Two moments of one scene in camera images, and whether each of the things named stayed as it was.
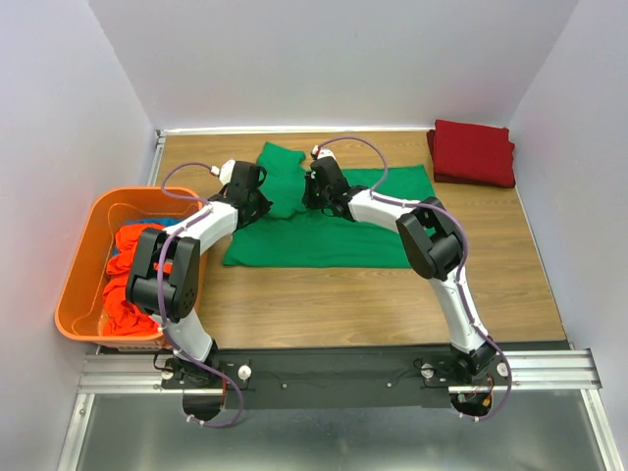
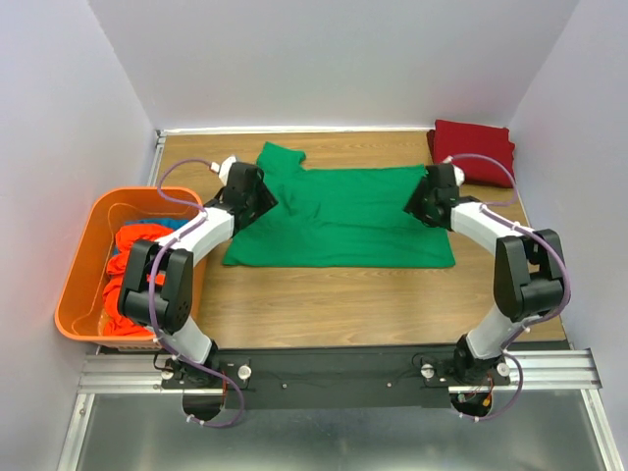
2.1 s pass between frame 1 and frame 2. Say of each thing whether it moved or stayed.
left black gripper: stayed
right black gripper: moved
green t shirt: stayed
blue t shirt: stayed
